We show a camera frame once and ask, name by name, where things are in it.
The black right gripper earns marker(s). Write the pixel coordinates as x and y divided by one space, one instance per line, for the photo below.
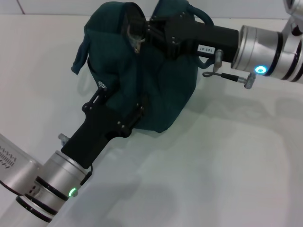
208 35

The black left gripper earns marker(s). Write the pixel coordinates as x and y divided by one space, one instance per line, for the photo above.
94 137

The dark teal fabric lunch bag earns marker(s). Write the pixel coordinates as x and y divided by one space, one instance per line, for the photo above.
146 94

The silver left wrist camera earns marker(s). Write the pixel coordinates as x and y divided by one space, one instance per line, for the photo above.
16 163

